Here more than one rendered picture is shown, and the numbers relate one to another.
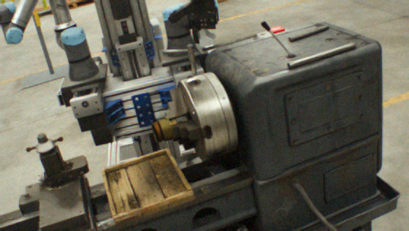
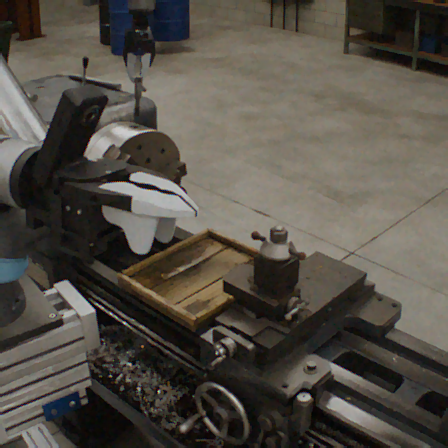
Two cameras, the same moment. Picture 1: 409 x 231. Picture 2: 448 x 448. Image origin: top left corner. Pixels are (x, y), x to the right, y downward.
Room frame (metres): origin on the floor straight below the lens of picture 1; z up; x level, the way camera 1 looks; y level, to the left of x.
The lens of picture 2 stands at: (2.20, 1.57, 1.83)
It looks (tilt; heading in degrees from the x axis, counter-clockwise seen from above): 28 degrees down; 237
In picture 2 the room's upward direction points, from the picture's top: straight up
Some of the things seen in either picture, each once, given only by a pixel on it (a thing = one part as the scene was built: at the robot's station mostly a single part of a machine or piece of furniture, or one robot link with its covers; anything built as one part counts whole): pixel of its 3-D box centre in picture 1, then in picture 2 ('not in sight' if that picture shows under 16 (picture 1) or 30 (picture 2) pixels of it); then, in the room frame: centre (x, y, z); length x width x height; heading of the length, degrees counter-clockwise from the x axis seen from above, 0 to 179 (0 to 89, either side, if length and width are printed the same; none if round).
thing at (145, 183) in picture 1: (144, 183); (202, 274); (1.46, 0.29, 0.89); 0.36 x 0.30 x 0.04; 14
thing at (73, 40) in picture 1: (74, 42); not in sight; (2.09, 0.56, 1.33); 0.13 x 0.12 x 0.14; 26
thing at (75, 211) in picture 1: (60, 193); (292, 304); (1.40, 0.61, 0.95); 0.43 x 0.17 x 0.05; 14
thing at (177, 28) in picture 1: (177, 18); not in sight; (2.12, 0.05, 1.33); 0.13 x 0.12 x 0.14; 88
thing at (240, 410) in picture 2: not in sight; (242, 414); (1.59, 0.69, 0.75); 0.27 x 0.10 x 0.23; 104
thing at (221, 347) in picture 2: not in sight; (219, 352); (1.64, 0.66, 0.95); 0.07 x 0.04 x 0.04; 14
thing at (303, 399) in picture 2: not in sight; (301, 411); (1.53, 0.83, 0.84); 0.04 x 0.04 x 0.10; 14
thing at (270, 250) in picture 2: (44, 144); (278, 245); (1.46, 0.62, 1.13); 0.08 x 0.08 x 0.03
